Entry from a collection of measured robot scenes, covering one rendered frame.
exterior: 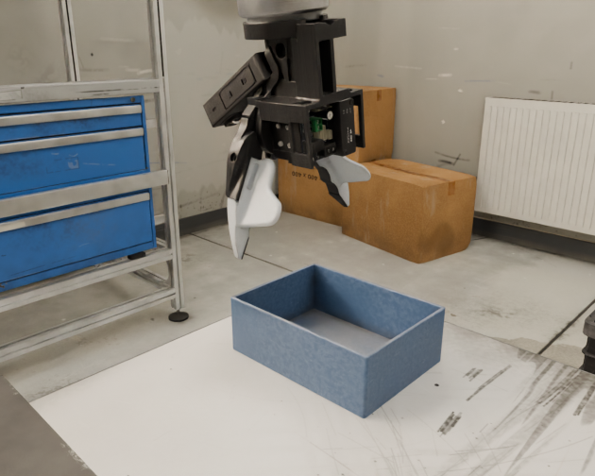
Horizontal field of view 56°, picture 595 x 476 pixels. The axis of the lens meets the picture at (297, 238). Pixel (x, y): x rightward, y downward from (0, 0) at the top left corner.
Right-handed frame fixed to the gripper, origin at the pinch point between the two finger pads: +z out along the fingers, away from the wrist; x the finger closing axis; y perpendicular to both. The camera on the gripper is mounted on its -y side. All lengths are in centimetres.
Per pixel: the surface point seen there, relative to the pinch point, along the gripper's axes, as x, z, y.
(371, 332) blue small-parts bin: 11.7, 18.8, -0.1
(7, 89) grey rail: 21, -2, -138
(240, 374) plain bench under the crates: -5.8, 16.8, -4.9
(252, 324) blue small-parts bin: -2.2, 12.5, -6.0
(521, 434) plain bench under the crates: 6.7, 18.5, 22.0
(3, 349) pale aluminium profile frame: -4, 74, -137
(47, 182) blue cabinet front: 25, 28, -140
